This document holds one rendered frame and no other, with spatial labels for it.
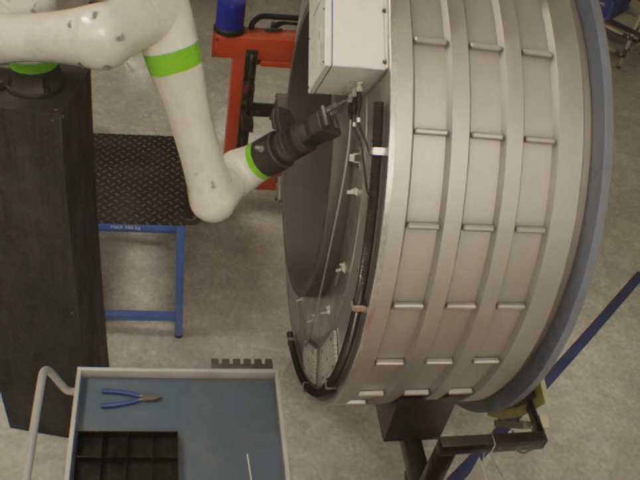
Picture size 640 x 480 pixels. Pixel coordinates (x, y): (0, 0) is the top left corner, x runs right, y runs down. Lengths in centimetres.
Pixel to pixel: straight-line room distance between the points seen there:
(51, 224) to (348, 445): 140
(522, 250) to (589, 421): 175
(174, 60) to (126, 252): 199
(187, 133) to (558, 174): 76
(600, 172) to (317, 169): 117
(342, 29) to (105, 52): 45
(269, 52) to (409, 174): 177
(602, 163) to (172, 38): 88
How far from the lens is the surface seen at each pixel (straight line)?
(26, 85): 185
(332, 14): 145
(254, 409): 201
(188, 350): 299
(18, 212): 201
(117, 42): 137
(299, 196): 242
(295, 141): 160
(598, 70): 158
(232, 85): 316
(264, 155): 164
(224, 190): 160
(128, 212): 267
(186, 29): 149
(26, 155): 189
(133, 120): 428
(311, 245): 232
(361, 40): 145
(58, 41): 142
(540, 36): 159
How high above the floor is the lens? 229
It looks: 40 degrees down
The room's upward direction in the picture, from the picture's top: 12 degrees clockwise
